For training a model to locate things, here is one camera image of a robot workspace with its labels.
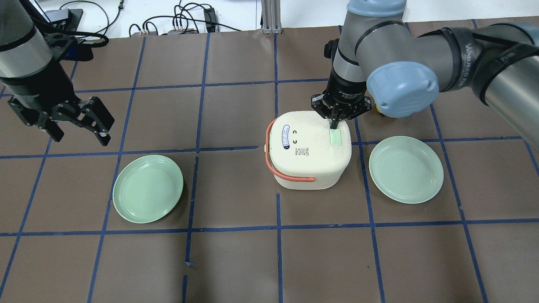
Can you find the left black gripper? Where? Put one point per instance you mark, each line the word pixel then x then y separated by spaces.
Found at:
pixel 37 89

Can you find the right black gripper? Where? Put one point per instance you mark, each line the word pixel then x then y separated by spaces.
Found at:
pixel 346 89

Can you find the white rice cooker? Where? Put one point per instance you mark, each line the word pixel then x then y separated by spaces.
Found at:
pixel 303 152

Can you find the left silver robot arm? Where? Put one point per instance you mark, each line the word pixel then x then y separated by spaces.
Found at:
pixel 31 51

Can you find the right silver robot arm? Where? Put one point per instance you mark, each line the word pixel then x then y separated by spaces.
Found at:
pixel 377 63

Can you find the green plate near right arm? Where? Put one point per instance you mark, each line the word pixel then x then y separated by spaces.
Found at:
pixel 406 170

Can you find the green plate near left arm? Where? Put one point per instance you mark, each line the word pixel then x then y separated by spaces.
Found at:
pixel 147 189

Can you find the black power adapter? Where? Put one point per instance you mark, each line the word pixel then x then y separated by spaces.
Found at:
pixel 210 19

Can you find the aluminium frame post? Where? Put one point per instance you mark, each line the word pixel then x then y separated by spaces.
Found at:
pixel 271 17

